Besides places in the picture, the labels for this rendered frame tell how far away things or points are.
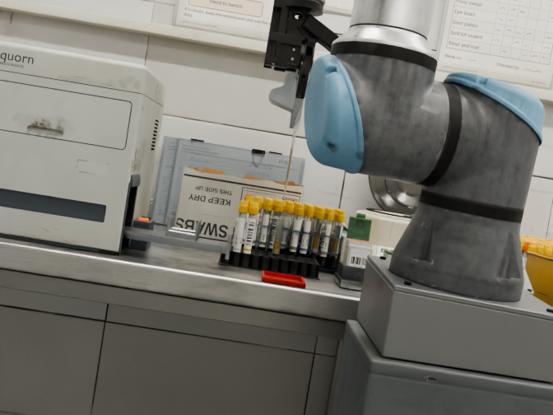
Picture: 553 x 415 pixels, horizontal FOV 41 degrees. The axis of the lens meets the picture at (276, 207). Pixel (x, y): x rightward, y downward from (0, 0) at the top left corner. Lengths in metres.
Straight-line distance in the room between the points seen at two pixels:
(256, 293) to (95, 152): 0.33
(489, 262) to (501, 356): 0.10
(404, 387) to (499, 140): 0.28
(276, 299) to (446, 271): 0.39
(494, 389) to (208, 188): 0.80
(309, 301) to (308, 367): 0.74
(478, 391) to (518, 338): 0.07
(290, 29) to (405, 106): 0.55
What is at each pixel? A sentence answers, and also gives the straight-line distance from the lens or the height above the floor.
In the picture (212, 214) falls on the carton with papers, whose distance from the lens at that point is 1.44.
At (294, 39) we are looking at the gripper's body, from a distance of 1.26.
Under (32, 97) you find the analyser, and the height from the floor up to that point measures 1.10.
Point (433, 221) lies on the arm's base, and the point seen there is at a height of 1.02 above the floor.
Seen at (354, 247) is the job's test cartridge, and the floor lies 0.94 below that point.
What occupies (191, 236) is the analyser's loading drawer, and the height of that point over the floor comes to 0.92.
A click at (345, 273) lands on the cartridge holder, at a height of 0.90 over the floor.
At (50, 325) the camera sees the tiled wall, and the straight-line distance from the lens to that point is 1.89.
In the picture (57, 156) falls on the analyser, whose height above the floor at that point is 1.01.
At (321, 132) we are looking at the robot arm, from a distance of 0.76.
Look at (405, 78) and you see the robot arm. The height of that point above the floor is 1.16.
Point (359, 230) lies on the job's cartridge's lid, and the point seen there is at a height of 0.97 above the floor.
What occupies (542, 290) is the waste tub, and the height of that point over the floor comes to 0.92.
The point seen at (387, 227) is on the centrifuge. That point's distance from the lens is 1.46.
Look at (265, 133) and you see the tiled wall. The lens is 1.79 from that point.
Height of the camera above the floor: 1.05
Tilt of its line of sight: 3 degrees down
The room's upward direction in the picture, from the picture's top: 9 degrees clockwise
